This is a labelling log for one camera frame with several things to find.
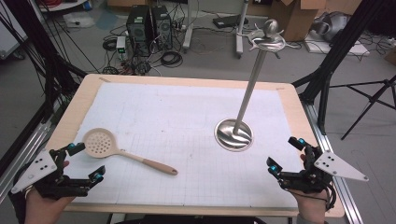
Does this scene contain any person's left hand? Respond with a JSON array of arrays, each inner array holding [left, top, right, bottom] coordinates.
[[23, 160, 78, 224]]

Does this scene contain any large black computer tower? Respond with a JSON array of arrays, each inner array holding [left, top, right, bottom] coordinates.
[[125, 5, 153, 58]]

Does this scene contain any slim black computer tower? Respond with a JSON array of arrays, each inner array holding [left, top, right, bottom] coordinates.
[[150, 5, 173, 50]]

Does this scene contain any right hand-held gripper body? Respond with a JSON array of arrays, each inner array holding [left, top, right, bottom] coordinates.
[[277, 145, 370, 194]]

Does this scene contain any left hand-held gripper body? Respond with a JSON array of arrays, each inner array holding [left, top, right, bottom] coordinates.
[[10, 148, 92, 200]]

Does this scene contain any grey rounded helmet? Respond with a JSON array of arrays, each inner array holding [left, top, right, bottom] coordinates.
[[311, 11, 351, 43]]

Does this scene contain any open cardboard box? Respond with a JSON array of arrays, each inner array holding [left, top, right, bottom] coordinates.
[[269, 0, 328, 42]]

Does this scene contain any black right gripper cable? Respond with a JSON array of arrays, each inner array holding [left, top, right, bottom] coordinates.
[[323, 182, 338, 211]]

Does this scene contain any black tripod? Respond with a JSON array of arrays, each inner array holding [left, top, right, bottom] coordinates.
[[330, 74, 396, 141]]

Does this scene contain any beige slotted skimmer spoon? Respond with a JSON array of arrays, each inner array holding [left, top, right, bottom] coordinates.
[[82, 127, 179, 176]]

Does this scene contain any black metal frame post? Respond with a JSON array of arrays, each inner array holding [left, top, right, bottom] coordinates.
[[292, 0, 390, 136], [3, 0, 88, 125]]

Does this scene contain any small white power device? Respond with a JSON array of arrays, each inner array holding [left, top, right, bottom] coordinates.
[[115, 35, 127, 61]]

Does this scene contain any flat white board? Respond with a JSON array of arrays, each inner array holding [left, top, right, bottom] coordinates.
[[303, 34, 372, 57]]

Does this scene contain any steel utensil stand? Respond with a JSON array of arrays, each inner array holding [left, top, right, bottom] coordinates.
[[214, 19, 295, 152]]

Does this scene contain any flat black device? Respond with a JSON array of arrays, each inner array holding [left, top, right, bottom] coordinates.
[[212, 13, 249, 30]]

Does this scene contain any white grid paper mat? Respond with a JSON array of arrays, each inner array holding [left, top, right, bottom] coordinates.
[[64, 81, 304, 209]]

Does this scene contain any coiled black cable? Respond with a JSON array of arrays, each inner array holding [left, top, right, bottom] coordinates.
[[102, 36, 118, 52], [160, 50, 184, 68]]

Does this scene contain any aluminium rail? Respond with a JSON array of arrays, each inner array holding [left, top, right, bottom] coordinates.
[[302, 101, 365, 224], [0, 119, 54, 203]]

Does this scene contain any person's right hand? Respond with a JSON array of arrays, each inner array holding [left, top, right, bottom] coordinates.
[[288, 153, 331, 224]]

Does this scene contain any white stand leg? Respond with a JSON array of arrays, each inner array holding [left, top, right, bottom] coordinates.
[[182, 0, 194, 52], [235, 0, 250, 59]]

